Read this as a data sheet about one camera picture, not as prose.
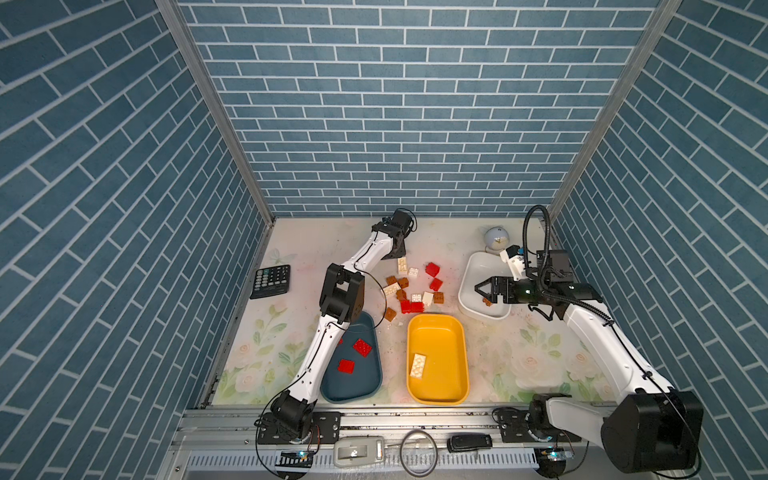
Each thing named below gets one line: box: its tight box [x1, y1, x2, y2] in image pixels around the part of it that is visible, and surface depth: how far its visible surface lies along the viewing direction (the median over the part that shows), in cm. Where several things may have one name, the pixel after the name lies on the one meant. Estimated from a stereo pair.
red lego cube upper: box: [425, 262, 440, 277], surface depth 107 cm
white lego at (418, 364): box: [410, 353, 426, 379], surface depth 84 cm
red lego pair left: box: [400, 300, 412, 314], surface depth 98 cm
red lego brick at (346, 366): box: [337, 359, 355, 374], surface depth 84 cm
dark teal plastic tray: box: [320, 311, 383, 403], surface depth 83 cm
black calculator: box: [250, 264, 291, 299], surface depth 101 cm
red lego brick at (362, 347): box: [352, 338, 373, 358], surface depth 87 cm
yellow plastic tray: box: [406, 313, 470, 406], surface depth 86 cm
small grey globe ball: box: [484, 226, 509, 250], surface depth 107 cm
